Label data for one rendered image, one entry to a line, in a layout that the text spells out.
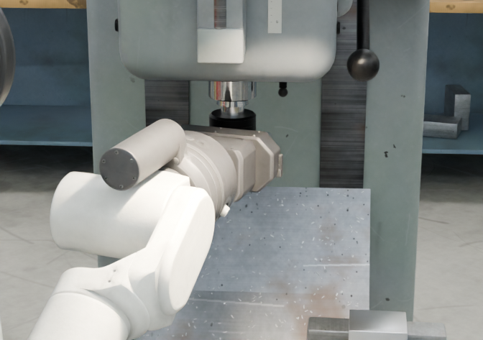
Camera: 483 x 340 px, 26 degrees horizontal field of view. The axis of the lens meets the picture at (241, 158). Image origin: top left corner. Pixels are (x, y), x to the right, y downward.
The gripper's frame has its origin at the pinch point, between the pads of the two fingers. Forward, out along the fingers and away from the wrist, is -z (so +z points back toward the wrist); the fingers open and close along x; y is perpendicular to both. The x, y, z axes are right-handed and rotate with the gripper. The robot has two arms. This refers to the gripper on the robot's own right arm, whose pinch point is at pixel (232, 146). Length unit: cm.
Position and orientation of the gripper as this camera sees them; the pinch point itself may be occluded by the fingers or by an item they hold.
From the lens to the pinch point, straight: 105.4
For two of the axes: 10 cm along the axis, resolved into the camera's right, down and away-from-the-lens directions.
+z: -3.3, 2.7, -9.1
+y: 0.0, 9.6, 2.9
